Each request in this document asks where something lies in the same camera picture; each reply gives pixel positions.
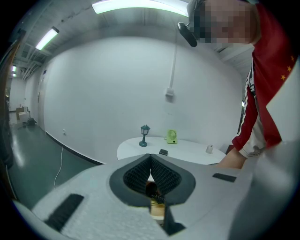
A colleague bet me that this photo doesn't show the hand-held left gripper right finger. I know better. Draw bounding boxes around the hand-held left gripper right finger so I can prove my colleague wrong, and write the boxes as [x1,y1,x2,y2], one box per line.
[150,153,254,236]

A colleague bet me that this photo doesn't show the white kidney-shaped desk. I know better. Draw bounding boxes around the white kidney-shaped desk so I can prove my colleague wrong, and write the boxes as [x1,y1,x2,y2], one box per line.
[116,136,227,166]

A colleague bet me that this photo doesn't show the white wall conduit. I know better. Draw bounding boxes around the white wall conduit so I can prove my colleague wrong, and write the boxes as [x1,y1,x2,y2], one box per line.
[169,35,178,89]

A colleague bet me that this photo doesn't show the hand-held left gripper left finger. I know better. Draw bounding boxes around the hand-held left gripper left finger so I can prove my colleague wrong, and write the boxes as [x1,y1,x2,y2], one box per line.
[30,153,165,240]

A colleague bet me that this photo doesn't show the short ceiling strip light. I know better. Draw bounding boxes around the short ceiling strip light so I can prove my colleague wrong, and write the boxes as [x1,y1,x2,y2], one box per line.
[35,26,60,51]

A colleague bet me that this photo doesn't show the grey door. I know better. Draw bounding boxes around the grey door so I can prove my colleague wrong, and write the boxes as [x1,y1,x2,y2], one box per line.
[37,70,48,132]

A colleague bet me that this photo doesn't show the light green desk fan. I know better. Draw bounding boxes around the light green desk fan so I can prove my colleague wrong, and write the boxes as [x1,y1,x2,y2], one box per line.
[164,129,179,145]

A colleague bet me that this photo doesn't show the white floor cable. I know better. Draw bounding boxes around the white floor cable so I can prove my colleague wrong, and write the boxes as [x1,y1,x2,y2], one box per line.
[53,144,64,189]

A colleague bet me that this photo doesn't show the cardboard box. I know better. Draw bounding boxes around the cardboard box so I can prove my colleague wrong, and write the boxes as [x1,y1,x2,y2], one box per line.
[15,106,31,122]

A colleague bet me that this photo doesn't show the person's right forearm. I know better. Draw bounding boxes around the person's right forearm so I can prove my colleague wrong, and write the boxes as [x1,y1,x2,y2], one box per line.
[214,147,249,169]

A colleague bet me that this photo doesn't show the black head-worn camera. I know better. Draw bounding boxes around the black head-worn camera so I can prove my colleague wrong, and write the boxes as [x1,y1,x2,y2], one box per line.
[177,22,199,47]

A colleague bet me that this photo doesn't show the person's red jersey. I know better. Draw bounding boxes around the person's red jersey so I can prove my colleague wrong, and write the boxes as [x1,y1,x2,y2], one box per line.
[232,2,300,153]

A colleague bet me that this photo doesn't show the green lantern lamp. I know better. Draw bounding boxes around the green lantern lamp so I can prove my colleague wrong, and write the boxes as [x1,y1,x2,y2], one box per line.
[138,124,151,148]

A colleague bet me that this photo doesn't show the person's head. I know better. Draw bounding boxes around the person's head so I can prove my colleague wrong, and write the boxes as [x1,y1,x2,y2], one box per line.
[187,0,262,45]

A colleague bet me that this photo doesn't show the long ceiling strip light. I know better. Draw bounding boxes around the long ceiling strip light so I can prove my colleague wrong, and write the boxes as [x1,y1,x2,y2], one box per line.
[92,0,189,17]

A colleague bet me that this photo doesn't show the black hair dryer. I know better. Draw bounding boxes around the black hair dryer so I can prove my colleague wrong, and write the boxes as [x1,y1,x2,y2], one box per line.
[145,182,166,204]

